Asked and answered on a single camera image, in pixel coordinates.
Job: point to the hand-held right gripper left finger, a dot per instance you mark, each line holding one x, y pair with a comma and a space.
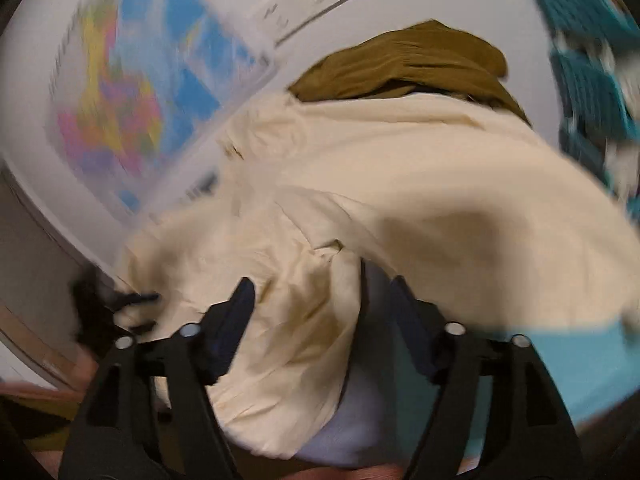
234, 321

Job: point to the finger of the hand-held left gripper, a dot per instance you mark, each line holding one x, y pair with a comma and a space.
100, 310

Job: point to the cream cloth garment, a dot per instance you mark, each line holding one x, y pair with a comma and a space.
350, 185

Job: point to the colourful wall map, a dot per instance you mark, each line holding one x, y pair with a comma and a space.
140, 60

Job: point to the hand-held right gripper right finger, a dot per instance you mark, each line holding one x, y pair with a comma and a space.
410, 321

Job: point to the teal grey striped bed sheet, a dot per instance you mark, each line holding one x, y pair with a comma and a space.
575, 370

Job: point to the olive green garment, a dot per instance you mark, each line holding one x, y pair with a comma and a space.
400, 65

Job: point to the white wall socket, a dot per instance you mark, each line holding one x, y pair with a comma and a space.
277, 20
317, 0

